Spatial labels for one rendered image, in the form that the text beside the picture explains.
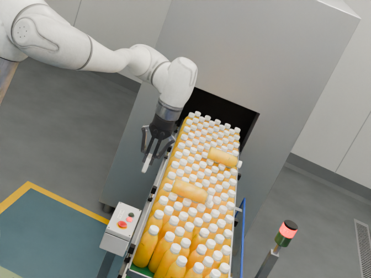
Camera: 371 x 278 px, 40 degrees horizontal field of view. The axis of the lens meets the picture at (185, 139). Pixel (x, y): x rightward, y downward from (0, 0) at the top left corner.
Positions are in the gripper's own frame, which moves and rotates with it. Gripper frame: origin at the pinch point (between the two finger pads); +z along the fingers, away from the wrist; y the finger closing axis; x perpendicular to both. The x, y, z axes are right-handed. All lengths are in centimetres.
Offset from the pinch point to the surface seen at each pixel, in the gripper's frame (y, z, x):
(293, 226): -66, 13, -21
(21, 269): 48, 140, -71
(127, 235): -3.5, 29.0, 5.7
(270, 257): -64, 31, -20
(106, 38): 106, 98, -411
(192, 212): -26, 31, -30
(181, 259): -26.0, 30.2, 5.2
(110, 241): 1.9, 34.1, 6.2
